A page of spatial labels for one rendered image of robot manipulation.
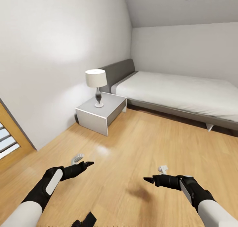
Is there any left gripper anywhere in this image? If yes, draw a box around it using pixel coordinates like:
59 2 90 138
69 161 94 178

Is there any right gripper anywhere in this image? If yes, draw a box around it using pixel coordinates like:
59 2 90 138
143 174 172 189

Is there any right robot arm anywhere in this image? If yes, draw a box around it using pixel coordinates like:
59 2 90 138
143 165 238 227

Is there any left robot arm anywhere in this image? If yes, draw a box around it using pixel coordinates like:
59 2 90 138
0 154 94 227

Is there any digital camera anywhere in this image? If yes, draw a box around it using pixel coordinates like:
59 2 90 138
71 212 97 227

